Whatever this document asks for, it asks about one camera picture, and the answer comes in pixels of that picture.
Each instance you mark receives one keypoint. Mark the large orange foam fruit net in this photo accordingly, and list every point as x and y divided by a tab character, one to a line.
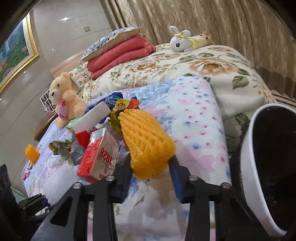
150	146

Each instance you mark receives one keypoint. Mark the blue patterned pillow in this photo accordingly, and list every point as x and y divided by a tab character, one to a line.
108	42

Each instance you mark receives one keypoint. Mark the blue snack wrapper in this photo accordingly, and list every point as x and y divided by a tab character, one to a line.
109	100

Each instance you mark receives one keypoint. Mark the red 1928 carton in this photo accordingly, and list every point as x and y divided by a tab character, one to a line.
99	158

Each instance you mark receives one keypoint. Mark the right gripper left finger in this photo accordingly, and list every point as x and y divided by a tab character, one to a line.
68	219

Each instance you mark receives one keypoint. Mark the beige teddy bear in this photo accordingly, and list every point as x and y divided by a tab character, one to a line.
68	104

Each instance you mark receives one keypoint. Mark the cream rose floral quilt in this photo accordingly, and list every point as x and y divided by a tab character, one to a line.
238	88

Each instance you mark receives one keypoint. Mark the gold framed landscape painting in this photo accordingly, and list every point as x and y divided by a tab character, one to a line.
18	51

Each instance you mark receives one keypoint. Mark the pink blue floral bedspread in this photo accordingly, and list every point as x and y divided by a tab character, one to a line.
188	112

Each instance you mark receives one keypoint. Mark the folded red blanket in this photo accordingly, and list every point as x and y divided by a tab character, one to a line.
131	49

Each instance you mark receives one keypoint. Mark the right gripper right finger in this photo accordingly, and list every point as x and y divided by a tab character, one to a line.
234	220

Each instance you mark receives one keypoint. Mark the dark green foil wrapper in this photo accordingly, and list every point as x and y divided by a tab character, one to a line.
60	147

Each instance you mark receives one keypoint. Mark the white foam block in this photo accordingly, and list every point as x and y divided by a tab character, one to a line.
92	117

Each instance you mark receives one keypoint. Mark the wooden nightstand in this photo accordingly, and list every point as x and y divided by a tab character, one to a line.
42	128

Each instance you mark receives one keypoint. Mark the yellow snack wrapper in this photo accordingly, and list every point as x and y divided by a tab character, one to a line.
121	105

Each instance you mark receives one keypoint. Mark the white bin with black bag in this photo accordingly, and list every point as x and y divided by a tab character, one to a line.
266	175

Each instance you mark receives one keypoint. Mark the green drink carton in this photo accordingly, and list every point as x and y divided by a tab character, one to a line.
70	125

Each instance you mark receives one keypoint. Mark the silver foil wrapper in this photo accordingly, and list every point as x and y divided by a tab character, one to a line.
77	152

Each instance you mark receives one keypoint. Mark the beige patterned curtain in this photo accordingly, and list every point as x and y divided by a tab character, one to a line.
253	28

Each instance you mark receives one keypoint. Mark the photo collage frame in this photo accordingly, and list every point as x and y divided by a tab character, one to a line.
46	102

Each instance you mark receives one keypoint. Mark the yellow bear plush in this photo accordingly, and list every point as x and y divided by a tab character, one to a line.
201	40

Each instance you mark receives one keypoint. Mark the red orange snack wrapper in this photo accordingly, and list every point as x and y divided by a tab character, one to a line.
133	103

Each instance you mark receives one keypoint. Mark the white bunny plush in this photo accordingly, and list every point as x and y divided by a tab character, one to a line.
181	41

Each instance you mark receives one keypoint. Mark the wooden headboard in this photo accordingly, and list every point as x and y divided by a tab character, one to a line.
67	65

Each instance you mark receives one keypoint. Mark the wall switch plate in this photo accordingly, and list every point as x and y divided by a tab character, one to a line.
87	29

